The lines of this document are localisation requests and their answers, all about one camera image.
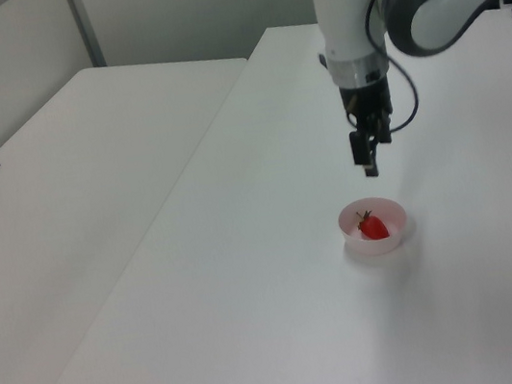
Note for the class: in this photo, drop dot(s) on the grey partition frame post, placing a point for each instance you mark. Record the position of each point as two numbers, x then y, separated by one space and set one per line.
84 26

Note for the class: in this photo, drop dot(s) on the white small bowl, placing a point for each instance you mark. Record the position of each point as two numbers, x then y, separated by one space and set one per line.
373 227

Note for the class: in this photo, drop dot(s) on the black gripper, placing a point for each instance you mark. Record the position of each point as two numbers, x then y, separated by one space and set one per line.
365 104

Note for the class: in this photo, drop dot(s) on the red strawberry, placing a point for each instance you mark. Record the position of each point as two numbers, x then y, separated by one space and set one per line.
372 227

